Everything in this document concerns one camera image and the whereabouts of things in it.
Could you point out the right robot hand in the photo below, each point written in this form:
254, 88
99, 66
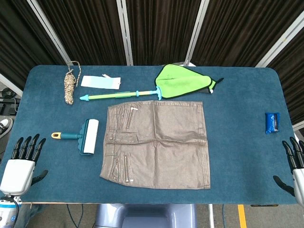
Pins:
298, 180

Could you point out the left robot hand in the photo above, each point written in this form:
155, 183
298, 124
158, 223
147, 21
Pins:
16, 175

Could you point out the teal lint roller yellow tip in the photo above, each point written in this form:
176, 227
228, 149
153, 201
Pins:
91, 137

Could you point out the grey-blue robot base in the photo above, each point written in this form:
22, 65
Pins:
147, 218

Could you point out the brown skirt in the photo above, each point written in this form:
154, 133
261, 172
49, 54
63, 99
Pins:
166, 142

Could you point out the blue jeans leg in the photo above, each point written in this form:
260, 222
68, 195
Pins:
31, 213

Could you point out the white sneaker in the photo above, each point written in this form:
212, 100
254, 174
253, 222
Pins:
5, 123

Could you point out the blue felt table cover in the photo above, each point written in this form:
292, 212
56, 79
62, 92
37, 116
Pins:
237, 166

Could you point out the blue plastic packet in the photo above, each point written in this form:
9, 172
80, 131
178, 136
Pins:
270, 122

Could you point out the yellow floor tape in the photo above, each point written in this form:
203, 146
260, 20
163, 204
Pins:
241, 216

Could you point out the white table leg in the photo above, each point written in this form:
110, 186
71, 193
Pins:
211, 216

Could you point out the green blue plastic pump stick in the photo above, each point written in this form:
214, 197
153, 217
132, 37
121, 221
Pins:
107, 96

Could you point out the white paper tag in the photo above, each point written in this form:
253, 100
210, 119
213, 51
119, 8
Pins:
99, 82

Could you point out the green microfiber cloth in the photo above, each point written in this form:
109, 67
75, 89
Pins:
175, 80

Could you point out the silver screen frame post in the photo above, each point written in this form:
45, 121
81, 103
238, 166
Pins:
125, 31
196, 31
10, 86
47, 27
283, 39

